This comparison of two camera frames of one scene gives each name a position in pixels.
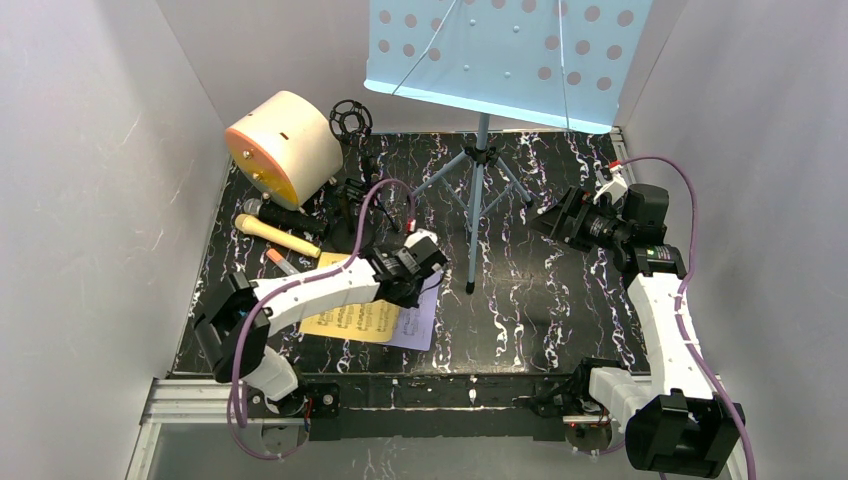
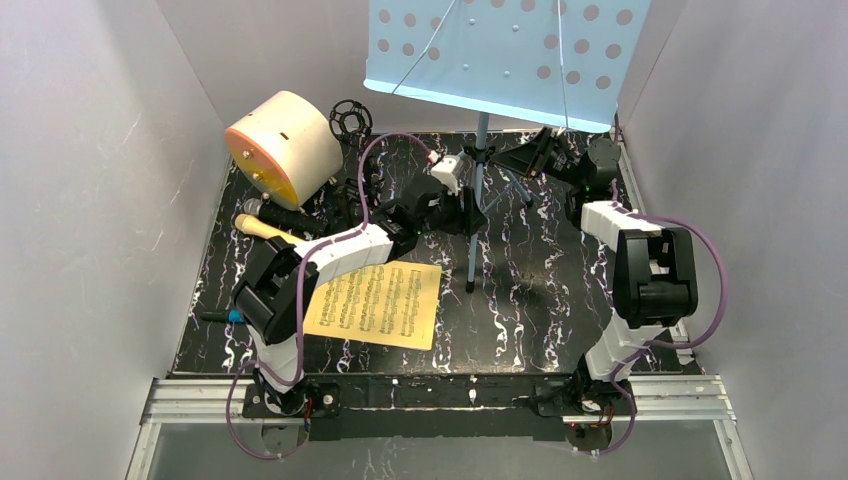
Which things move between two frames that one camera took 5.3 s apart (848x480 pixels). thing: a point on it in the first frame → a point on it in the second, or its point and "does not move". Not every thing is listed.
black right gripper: [570, 216] → [547, 158]
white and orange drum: [287, 148] does not move
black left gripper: [403, 291] → [460, 209]
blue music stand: [565, 64] does not move
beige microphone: [251, 225] does not move
